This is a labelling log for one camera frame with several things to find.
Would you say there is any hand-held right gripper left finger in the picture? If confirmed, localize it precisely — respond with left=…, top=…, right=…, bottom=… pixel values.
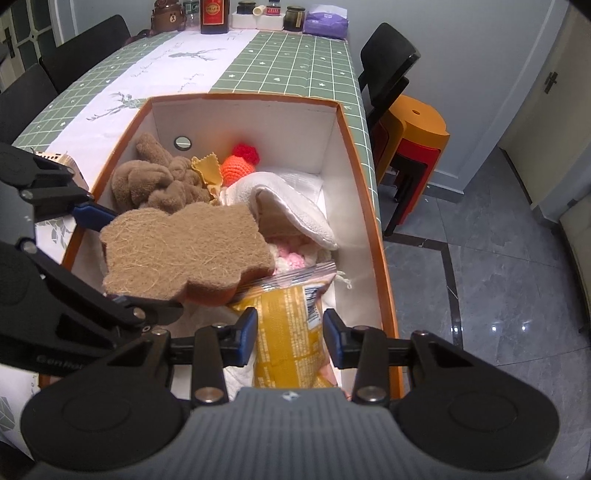
left=95, top=307, right=259, bottom=408

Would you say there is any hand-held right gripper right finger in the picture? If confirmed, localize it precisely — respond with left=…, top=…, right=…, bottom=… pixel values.
left=322, top=308, right=482, bottom=407

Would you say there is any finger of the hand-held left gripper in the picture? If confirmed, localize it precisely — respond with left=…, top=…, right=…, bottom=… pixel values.
left=17, top=237, right=185, bottom=346
left=18, top=152, right=118, bottom=230

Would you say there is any yellow snack bag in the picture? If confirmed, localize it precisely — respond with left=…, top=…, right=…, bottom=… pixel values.
left=230, top=261, right=345, bottom=391

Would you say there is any brown fluffy towel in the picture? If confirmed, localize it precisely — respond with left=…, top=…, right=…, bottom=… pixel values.
left=111, top=133, right=219, bottom=214

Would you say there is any brown fibre sponge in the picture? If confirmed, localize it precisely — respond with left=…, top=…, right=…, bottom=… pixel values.
left=99, top=202, right=277, bottom=306

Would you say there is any pink and white crocheted pad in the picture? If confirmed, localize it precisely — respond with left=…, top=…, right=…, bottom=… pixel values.
left=270, top=233, right=325, bottom=274

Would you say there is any yellow cloth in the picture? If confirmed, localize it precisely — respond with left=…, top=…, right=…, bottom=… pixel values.
left=191, top=155, right=227, bottom=197

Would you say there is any white padded cloth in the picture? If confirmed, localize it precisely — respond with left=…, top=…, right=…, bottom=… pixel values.
left=221, top=170, right=341, bottom=251

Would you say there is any orange crocheted toy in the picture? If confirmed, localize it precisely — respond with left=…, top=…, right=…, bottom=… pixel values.
left=220, top=143, right=260, bottom=188

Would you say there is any orange cardboard box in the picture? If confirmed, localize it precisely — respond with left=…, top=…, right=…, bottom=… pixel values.
left=39, top=92, right=400, bottom=403

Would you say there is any black chair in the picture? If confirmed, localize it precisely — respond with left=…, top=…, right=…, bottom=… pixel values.
left=0, top=63, right=59, bottom=147
left=358, top=22, right=422, bottom=237
left=39, top=15, right=133, bottom=94

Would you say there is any red plastic stool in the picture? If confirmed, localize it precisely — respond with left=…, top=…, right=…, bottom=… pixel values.
left=382, top=137, right=437, bottom=237

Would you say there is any glass panel door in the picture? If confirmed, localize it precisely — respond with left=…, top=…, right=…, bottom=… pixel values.
left=0, top=0, right=64, bottom=91

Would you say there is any brown bear-shaped bottle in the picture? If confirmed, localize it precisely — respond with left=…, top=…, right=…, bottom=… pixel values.
left=152, top=0, right=186, bottom=32

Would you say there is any dark liquor bottle red label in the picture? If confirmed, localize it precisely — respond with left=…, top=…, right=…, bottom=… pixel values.
left=200, top=0, right=230, bottom=34

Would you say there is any orange plastic stool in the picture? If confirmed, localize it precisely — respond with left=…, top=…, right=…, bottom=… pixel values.
left=376, top=95, right=451, bottom=186

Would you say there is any green grid tablecloth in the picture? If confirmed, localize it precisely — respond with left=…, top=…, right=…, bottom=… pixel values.
left=0, top=28, right=385, bottom=435

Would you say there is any beige furniture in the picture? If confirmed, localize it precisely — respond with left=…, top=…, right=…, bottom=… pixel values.
left=558, top=196, right=591, bottom=336

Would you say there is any dark glass jar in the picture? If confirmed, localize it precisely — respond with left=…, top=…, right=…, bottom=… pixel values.
left=284, top=6, right=306, bottom=32

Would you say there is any white door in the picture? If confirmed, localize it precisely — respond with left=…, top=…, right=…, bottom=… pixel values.
left=498, top=8, right=591, bottom=209

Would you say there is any purple tissue pack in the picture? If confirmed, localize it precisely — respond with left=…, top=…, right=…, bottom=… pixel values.
left=303, top=4, right=350, bottom=40

